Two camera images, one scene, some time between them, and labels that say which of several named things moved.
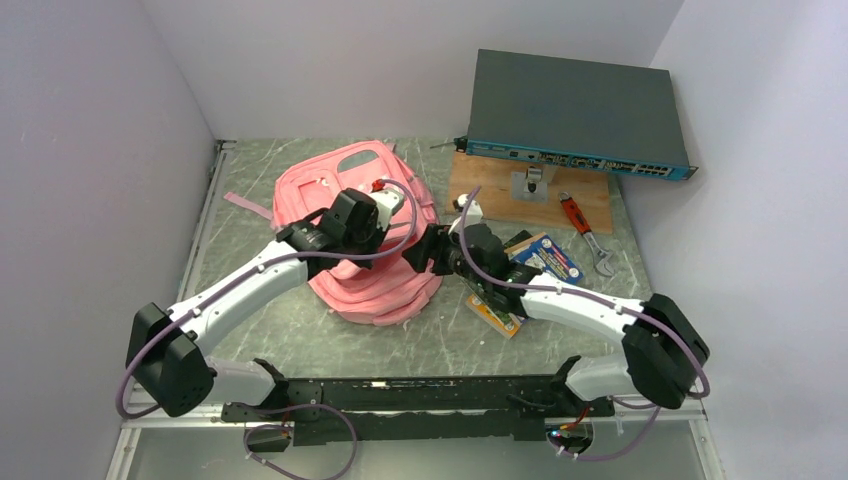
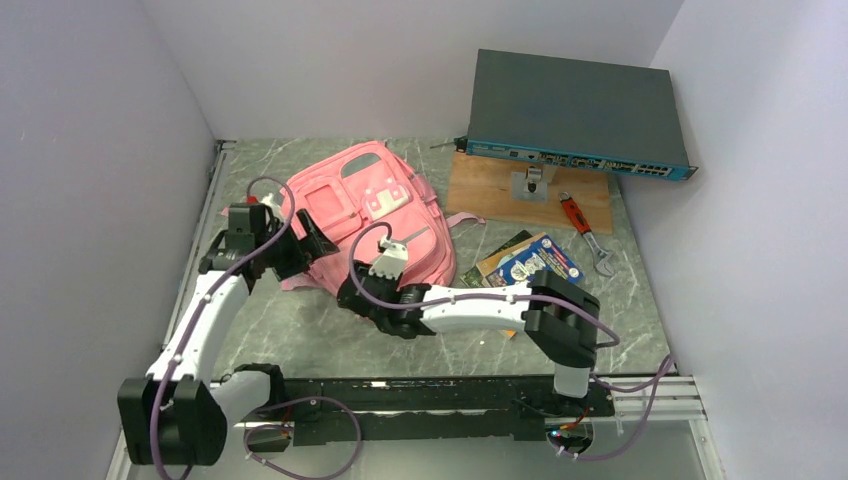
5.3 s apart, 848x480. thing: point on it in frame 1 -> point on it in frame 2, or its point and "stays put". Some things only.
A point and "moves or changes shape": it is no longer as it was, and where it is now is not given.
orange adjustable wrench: x=603 y=258 stays put
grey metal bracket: x=531 y=185 stays put
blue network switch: x=576 y=110 stays put
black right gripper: x=438 y=240 -> x=363 y=268
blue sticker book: x=546 y=253 stays put
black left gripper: x=378 y=234 -> x=317 y=244
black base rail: x=359 y=412 stays put
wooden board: x=489 y=180 stays put
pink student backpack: x=390 y=286 moves or changes shape
